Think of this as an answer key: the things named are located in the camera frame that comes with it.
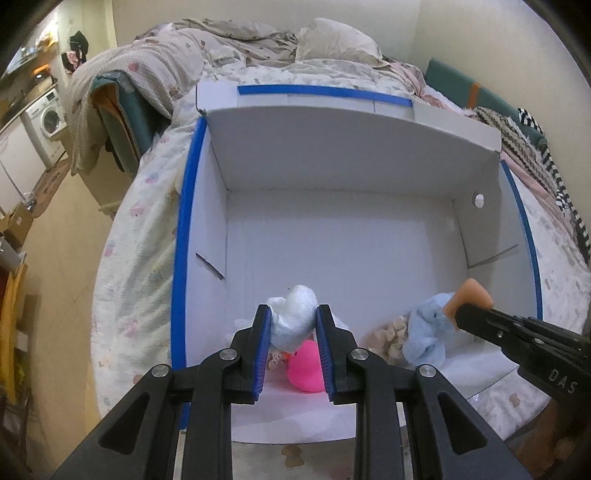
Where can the brown patterned knit blanket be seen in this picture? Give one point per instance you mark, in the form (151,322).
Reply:
(512,138)

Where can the brown doormat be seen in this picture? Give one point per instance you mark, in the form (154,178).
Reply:
(48,184)

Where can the light blue plush toy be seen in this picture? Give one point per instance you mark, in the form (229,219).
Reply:
(427,332)

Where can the white kitchen cabinet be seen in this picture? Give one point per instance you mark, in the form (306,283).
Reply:
(14,161)

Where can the yellow wooden rack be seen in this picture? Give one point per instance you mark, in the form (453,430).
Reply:
(14,332)

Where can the black and white striped cloth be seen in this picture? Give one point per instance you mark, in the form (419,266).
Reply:
(561,194)

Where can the beige patterned quilt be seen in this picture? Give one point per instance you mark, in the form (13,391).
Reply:
(161,60)

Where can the teal padded bed rail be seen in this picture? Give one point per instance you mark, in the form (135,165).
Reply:
(124,120)

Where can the person's right hand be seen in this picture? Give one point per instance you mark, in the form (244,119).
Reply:
(561,434)

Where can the pink soft toy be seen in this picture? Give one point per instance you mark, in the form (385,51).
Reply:
(305,371)

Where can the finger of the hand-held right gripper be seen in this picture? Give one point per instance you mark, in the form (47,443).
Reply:
(501,339)
(494,318)

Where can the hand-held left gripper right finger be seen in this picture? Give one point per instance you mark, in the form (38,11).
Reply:
(324,355)

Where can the dark hanging clothes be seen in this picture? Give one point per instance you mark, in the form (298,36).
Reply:
(79,44)

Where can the white soft toy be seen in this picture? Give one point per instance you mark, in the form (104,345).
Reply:
(295,316)

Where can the brown cardboard box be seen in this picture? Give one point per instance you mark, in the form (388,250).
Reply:
(18,224)

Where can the pink cloth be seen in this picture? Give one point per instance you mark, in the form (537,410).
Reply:
(411,78)

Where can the white washing machine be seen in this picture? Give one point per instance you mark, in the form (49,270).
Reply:
(46,120)

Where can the beige crocheted plush toy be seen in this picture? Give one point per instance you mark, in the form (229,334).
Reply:
(392,339)

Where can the teal padded headboard panel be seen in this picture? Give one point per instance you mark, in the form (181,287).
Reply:
(455,90)

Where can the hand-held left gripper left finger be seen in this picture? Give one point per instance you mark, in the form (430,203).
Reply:
(263,355)

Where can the pink hanging clothes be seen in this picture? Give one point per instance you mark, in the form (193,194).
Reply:
(70,60)

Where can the blue and white cardboard box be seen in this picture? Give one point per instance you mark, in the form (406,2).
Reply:
(341,230)

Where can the beige pillow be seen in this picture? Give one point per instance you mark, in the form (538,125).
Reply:
(339,41)

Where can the white wooden bed frame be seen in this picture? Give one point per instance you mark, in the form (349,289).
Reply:
(108,194)

